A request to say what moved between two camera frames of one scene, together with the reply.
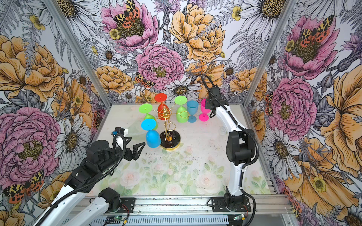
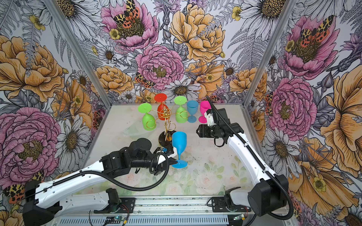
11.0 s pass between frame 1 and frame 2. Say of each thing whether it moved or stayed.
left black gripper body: moved
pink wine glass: stayed
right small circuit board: stayed
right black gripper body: moved
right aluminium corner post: stayed
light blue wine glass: stayed
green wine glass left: stayed
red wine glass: stayed
